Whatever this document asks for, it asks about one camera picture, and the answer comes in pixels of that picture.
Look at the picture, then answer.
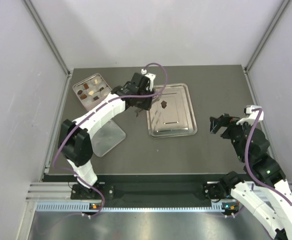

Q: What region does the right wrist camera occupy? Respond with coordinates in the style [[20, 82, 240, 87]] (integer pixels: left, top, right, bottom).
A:
[[244, 105, 264, 119]]

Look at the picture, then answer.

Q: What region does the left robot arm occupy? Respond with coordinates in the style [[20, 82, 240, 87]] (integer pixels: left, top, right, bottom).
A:
[[54, 82, 158, 199]]

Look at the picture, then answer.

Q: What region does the steel serving tray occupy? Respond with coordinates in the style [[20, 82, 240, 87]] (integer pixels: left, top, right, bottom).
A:
[[146, 83, 198, 139]]

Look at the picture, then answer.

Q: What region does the aluminium frame rail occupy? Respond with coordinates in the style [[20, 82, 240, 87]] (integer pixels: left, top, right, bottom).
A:
[[25, 181, 292, 201]]

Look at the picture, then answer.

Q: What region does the dark ridged chocolate square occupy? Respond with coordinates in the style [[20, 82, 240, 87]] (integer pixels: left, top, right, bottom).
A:
[[160, 100, 167, 109]]

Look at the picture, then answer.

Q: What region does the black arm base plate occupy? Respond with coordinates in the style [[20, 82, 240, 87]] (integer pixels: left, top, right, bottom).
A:
[[71, 181, 231, 202]]

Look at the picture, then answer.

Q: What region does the aluminium corner post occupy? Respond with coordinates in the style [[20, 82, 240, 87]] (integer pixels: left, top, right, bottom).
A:
[[21, 0, 71, 76], [243, 0, 292, 74]]

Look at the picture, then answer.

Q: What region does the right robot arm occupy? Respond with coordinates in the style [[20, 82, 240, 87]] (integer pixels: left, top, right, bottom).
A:
[[203, 105, 292, 240]]

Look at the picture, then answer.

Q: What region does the silver tin lid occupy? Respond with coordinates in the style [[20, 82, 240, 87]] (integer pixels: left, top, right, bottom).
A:
[[91, 120, 126, 158]]

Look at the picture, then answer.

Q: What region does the right aluminium corner post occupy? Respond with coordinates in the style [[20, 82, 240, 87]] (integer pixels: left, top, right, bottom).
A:
[[243, 0, 292, 74]]

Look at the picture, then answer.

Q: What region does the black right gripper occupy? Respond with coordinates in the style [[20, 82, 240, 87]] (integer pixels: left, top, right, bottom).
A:
[[209, 112, 254, 162]]

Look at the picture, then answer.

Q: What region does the pink chocolate tin box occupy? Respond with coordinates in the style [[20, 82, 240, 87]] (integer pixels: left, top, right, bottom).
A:
[[72, 73, 112, 112]]

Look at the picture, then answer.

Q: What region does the grey slotted cable duct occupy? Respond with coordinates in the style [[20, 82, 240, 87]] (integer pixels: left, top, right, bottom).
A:
[[36, 202, 225, 213]]

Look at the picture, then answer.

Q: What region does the left aluminium corner post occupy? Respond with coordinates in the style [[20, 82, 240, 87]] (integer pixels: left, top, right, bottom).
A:
[[21, 0, 71, 76]]

